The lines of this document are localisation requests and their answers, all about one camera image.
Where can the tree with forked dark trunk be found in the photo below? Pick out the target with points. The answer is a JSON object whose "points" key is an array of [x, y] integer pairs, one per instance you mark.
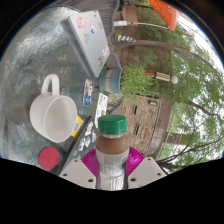
{"points": [[186, 151]]}

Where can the tree with leaning trunk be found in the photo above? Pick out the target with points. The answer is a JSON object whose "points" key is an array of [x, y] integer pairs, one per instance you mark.
{"points": [[166, 46]]}

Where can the yellow sticker card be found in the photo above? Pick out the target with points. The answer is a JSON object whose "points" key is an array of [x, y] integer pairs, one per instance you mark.
{"points": [[77, 126]]}

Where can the lamp post with globe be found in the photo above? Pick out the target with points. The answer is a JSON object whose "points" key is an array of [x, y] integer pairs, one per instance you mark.
{"points": [[163, 76]]}

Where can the wooden bench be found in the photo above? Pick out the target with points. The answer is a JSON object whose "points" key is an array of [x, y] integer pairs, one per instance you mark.
{"points": [[130, 13]]}

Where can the blue yellow striped cone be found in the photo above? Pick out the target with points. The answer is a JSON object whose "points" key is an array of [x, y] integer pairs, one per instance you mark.
{"points": [[126, 38]]}

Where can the orange patio umbrella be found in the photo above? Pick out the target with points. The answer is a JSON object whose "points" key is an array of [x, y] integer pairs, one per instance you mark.
{"points": [[165, 13]]}

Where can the silver laptop with stickers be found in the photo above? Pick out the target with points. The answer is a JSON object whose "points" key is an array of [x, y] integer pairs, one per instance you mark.
{"points": [[88, 40]]}

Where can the green plant in blue pot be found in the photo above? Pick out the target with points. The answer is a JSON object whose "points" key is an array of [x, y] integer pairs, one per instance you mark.
{"points": [[111, 80]]}

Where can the flat round red coaster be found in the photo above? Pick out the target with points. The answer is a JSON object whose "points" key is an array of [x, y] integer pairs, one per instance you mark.
{"points": [[48, 158]]}

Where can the wall lamp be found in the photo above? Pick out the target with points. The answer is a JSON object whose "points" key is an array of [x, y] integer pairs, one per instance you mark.
{"points": [[152, 103]]}

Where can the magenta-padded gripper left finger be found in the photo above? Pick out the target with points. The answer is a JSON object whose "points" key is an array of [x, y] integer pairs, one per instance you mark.
{"points": [[80, 173]]}

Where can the black laptop with stickers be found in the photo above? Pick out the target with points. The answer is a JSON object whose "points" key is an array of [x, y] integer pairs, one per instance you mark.
{"points": [[80, 146]]}

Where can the green-capped brown drink bottle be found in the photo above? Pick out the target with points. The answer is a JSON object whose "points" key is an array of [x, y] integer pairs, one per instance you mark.
{"points": [[112, 146]]}

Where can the white umbrella base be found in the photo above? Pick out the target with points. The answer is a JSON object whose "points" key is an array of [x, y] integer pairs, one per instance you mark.
{"points": [[120, 23]]}

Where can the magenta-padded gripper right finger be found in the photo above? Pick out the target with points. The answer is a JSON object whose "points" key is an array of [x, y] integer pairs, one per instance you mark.
{"points": [[145, 171]]}

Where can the blue sticker strip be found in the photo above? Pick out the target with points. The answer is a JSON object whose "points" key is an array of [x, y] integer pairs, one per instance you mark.
{"points": [[88, 92]]}

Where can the white sticker sheet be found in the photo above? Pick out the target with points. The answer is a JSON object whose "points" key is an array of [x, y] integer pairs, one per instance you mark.
{"points": [[101, 108]]}

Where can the white ceramic mug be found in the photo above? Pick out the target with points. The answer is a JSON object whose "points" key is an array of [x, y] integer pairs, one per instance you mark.
{"points": [[53, 116]]}

